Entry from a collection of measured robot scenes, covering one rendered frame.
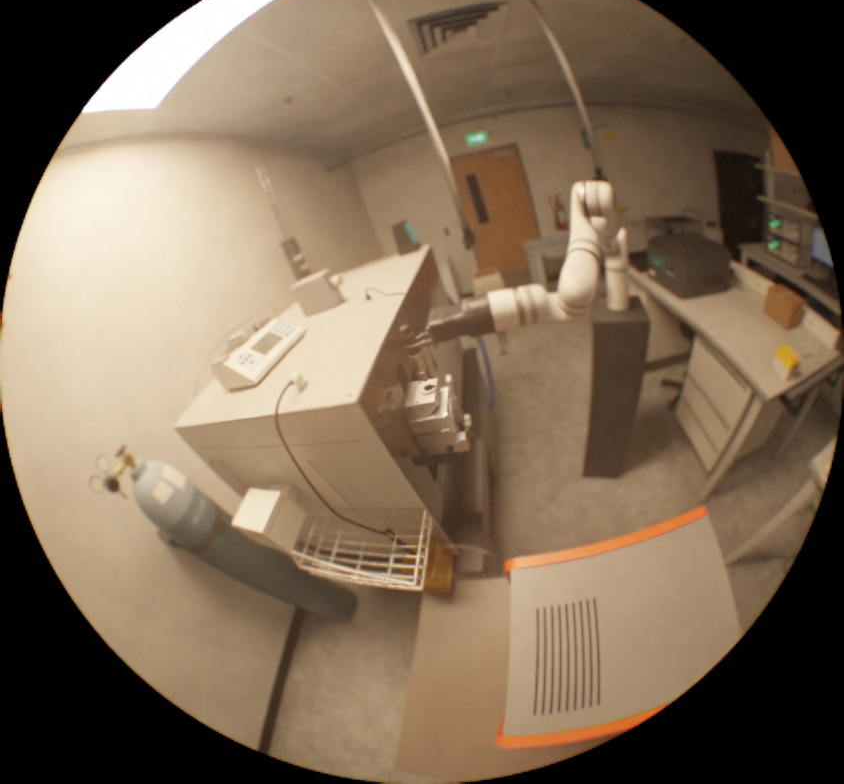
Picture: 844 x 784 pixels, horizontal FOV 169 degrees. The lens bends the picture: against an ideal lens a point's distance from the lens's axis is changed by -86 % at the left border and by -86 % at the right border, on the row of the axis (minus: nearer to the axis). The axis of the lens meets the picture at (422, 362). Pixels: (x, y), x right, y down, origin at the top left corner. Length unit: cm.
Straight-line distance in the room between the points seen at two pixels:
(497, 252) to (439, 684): 449
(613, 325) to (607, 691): 110
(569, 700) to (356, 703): 151
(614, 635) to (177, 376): 167
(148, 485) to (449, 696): 108
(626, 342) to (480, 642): 116
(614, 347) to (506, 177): 347
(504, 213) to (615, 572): 423
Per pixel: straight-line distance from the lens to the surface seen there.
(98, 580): 147
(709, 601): 62
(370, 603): 191
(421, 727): 105
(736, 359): 152
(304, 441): 57
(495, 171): 434
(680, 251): 188
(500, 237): 440
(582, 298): 52
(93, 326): 144
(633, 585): 57
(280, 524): 72
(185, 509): 109
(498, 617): 97
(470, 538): 101
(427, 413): 63
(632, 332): 122
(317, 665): 206
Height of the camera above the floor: 167
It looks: 30 degrees down
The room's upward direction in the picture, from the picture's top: 22 degrees counter-clockwise
